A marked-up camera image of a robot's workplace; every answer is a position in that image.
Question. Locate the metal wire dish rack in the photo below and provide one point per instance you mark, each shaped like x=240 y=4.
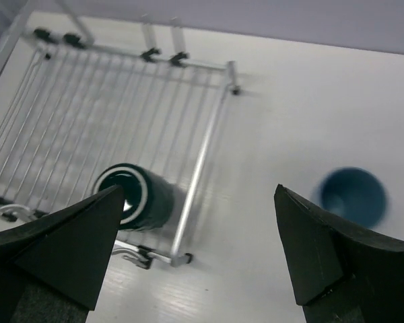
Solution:
x=71 y=107

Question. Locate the dark green ceramic mug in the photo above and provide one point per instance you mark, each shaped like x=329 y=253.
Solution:
x=149 y=198

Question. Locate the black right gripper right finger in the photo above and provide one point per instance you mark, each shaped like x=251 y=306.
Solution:
x=340 y=271

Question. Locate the light blue plastic cup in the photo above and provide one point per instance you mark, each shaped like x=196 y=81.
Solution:
x=356 y=194

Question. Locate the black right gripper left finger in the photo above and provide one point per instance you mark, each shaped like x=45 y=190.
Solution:
x=52 y=269

